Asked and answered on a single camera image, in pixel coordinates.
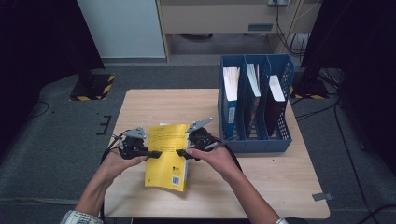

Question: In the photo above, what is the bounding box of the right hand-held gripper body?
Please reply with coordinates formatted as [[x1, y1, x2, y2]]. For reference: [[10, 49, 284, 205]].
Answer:
[[185, 117, 219, 152]]

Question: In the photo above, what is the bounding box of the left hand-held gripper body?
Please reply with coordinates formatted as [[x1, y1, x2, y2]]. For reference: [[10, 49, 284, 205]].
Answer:
[[118, 126, 149, 161]]

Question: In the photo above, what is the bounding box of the yellow book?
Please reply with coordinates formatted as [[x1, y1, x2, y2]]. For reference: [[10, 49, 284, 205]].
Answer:
[[144, 123, 191, 192]]

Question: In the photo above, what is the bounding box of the bright blue book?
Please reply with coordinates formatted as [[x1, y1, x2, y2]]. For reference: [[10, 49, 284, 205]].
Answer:
[[222, 65, 241, 142]]

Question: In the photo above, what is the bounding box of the black book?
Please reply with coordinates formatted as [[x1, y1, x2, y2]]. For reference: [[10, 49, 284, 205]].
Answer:
[[264, 74, 288, 138]]

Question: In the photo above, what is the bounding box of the teal illustrated book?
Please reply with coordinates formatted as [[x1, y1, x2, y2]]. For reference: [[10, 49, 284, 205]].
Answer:
[[246, 63, 262, 139]]

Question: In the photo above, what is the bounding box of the blue plastic file rack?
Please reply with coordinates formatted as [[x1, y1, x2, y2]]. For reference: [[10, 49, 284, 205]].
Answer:
[[218, 54, 296, 154]]

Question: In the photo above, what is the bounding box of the person's right hand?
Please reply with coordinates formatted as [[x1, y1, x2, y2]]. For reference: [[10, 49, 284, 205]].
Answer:
[[186, 145, 243, 182]]

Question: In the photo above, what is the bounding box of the person's left hand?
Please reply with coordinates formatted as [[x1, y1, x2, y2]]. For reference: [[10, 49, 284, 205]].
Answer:
[[98, 150, 149, 189]]

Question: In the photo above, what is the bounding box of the person's left patterned sleeve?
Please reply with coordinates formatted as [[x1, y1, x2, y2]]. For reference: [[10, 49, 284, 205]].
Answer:
[[60, 209, 105, 224]]

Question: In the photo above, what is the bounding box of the white panel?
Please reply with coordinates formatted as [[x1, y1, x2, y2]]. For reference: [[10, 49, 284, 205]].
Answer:
[[76, 0, 166, 59]]

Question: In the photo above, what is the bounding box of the beige wooden cabinet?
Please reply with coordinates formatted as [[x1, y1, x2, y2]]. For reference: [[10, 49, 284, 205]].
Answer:
[[155, 0, 321, 64]]

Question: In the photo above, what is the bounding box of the grey cabinet label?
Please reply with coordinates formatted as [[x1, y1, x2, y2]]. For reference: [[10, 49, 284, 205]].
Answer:
[[247, 22, 275, 33]]

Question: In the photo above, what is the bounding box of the grey tape piece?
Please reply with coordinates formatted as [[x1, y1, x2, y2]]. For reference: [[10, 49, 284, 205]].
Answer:
[[311, 192, 334, 202]]

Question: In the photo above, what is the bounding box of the black curtain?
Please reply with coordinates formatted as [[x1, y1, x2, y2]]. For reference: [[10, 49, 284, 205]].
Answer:
[[0, 0, 106, 157], [300, 0, 396, 176]]

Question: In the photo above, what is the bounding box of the thin grey cable with plug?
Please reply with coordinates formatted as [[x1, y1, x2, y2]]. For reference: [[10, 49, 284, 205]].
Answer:
[[204, 135, 239, 151]]

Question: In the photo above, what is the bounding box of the left hand-held gripper black cable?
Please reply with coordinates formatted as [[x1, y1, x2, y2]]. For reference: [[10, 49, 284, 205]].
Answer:
[[100, 131, 127, 164]]

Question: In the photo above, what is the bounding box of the hand-held gripper black cable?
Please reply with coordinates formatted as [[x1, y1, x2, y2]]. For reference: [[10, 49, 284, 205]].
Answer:
[[216, 139, 244, 173], [100, 131, 127, 164]]

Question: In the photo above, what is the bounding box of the right hand-held gripper black cable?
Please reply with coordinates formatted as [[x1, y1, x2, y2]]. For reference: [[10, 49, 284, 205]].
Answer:
[[216, 139, 244, 173]]

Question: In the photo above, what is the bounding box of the black floor cable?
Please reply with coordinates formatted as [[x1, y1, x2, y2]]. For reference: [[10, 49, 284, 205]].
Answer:
[[293, 101, 337, 122], [358, 203, 396, 224], [332, 99, 379, 224], [26, 101, 50, 120]]

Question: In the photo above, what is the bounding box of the bundle of hanging cables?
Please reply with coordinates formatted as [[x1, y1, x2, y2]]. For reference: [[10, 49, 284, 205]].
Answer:
[[273, 0, 321, 59]]

